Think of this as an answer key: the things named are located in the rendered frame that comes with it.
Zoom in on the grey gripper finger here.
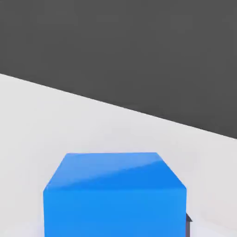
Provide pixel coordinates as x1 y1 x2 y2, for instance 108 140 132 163
185 212 237 237

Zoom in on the small blue cube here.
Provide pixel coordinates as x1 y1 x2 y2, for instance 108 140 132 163
43 152 187 237

